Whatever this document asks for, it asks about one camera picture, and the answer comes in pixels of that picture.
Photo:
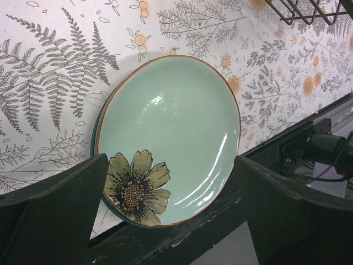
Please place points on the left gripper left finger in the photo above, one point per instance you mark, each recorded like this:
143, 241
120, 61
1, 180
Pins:
50, 222

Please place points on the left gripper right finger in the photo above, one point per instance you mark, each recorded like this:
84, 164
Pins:
291, 223

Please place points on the green flower deep plate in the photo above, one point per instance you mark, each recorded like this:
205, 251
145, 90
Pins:
171, 132

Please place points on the black wire dish rack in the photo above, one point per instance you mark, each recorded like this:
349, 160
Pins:
343, 7

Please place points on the floral table mat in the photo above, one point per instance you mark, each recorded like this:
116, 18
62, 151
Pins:
60, 61

